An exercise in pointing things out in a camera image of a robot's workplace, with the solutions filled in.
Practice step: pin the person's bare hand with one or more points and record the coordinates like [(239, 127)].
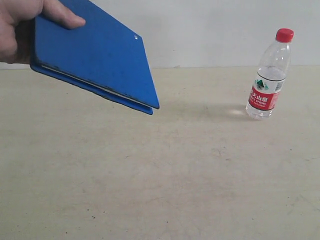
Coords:
[(16, 17)]

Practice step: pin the blue binder notebook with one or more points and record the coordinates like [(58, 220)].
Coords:
[(104, 57)]

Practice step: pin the clear plastic water bottle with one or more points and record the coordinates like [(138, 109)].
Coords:
[(270, 76)]

